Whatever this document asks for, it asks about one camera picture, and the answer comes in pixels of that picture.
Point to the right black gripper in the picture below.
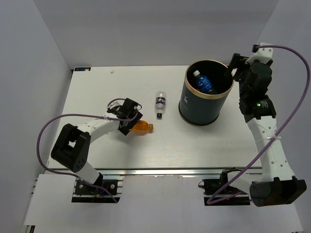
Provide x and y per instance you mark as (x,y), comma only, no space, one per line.
(237,62)

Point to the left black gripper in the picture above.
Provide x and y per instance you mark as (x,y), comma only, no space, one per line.
(125,129)

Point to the orange juice bottle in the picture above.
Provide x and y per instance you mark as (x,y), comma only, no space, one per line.
(142,127)

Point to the small clear bottle black cap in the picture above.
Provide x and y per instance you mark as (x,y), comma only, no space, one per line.
(160,104)

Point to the clear bottle blue label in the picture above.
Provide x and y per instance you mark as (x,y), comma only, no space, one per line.
(204,84)

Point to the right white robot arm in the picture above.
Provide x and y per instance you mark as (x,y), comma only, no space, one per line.
(278,184)

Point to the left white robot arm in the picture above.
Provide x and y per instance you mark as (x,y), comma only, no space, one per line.
(72,145)

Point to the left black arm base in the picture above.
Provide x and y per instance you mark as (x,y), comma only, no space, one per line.
(84,193)

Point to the dark blue round bin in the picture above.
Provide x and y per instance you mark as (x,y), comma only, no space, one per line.
(203,109)

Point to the black corner sticker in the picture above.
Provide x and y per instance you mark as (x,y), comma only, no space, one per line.
(76,69)

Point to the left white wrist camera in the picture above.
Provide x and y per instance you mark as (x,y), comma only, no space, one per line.
(114,104)

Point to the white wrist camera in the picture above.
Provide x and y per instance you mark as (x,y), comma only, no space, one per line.
(262,53)
(114,104)

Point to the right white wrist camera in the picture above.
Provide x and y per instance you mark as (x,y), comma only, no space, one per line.
(262,53)

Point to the aluminium front rail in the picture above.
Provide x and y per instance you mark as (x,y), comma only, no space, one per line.
(198,171)

